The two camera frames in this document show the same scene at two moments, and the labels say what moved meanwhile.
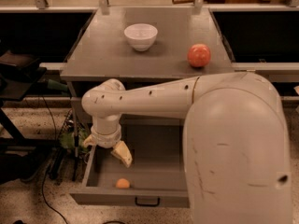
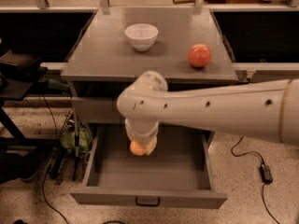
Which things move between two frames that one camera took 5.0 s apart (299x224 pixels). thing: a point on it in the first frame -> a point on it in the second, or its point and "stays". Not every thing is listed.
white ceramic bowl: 141,36 stays
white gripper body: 106,140 -> 141,134
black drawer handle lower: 146,204 stays
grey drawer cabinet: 142,46 stays
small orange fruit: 122,184 -> 137,148
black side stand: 20,157 stays
